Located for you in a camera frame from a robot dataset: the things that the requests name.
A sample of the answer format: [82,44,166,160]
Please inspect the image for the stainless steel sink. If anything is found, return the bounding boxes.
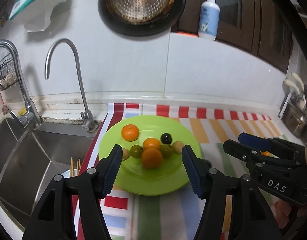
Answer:
[0,118,95,227]

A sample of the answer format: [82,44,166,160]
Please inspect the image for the cream handled saucepan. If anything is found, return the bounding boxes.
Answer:
[283,72,306,111]

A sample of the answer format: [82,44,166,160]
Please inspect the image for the chopsticks in holder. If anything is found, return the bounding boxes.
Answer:
[69,157,81,177]

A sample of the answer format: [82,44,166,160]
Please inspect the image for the blue white soap dispenser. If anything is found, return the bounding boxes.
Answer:
[198,0,220,41]

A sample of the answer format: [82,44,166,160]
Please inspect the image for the black frying pan hanging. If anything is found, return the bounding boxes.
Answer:
[98,0,186,37]

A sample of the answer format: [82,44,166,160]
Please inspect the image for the dark wooden window frame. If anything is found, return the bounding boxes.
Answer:
[172,0,292,73]

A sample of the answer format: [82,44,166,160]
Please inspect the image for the green fruit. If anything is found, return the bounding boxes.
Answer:
[160,144,174,159]
[130,145,143,159]

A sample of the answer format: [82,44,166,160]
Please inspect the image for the tall steel kitchen faucet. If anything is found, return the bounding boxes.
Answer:
[0,39,43,129]

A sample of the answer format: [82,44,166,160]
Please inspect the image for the green plastic plate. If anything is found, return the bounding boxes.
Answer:
[98,115,202,196]

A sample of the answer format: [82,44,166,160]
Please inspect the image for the small orange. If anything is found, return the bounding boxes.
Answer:
[260,151,272,157]

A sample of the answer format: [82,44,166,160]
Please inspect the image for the colourful striped tablecloth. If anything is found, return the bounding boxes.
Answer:
[82,103,292,239]

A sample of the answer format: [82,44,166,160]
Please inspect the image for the wire sponge basket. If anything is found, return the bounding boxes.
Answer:
[0,58,18,92]

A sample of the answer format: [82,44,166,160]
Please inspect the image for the slim gooseneck faucet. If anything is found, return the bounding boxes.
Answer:
[44,38,99,133]

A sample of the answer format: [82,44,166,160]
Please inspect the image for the orange front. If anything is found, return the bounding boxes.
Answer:
[143,138,161,150]

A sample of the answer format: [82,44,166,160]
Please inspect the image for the large orange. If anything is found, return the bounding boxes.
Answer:
[141,148,163,170]

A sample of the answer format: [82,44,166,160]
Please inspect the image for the dark plum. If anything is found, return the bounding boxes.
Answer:
[160,133,173,145]
[204,159,212,168]

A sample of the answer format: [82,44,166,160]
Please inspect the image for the steel cooking pot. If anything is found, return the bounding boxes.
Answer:
[282,102,307,139]

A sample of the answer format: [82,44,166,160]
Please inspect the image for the dark plum front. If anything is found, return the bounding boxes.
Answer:
[160,133,173,145]

